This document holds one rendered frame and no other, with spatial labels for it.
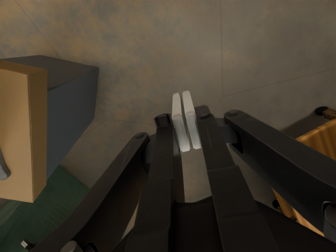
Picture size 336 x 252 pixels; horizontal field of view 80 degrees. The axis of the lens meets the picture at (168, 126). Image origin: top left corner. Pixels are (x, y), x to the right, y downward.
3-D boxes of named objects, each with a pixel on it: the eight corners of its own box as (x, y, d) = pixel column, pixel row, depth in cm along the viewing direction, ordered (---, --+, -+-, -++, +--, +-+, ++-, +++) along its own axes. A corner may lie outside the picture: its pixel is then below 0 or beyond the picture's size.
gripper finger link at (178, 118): (190, 151, 16) (181, 153, 16) (186, 117, 22) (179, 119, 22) (181, 115, 14) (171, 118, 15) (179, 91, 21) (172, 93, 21)
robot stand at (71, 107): (39, 54, 105) (-86, 67, 49) (99, 67, 109) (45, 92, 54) (40, 109, 115) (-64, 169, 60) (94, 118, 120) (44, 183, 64)
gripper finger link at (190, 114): (184, 115, 14) (195, 112, 14) (181, 90, 21) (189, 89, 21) (193, 150, 16) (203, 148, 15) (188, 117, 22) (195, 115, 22)
